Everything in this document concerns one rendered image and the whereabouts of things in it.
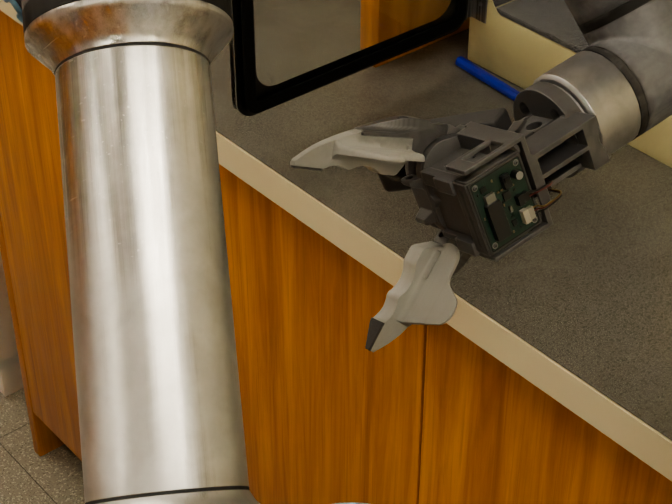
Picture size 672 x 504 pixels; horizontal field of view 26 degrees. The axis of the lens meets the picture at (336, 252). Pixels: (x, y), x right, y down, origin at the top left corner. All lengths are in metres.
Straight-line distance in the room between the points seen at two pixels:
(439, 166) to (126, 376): 0.34
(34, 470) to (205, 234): 1.74
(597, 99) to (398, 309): 0.20
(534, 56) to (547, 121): 0.51
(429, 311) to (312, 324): 0.55
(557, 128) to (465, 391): 0.43
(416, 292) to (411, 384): 0.43
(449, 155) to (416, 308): 0.11
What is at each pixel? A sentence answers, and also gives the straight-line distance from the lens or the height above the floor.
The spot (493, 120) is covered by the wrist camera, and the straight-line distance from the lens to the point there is 1.03.
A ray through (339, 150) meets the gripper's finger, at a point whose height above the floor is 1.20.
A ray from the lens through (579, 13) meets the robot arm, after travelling 1.09.
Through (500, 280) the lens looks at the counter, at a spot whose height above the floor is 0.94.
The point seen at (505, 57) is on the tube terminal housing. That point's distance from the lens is 1.57.
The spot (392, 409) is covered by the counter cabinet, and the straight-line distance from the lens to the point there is 1.49.
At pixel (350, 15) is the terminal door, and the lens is 1.45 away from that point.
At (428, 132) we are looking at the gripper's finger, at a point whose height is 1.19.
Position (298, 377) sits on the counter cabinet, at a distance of 1.62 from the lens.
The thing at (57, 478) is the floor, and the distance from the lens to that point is 2.46.
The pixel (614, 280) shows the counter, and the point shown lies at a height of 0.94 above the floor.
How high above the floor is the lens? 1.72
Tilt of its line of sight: 36 degrees down
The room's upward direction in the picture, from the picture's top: straight up
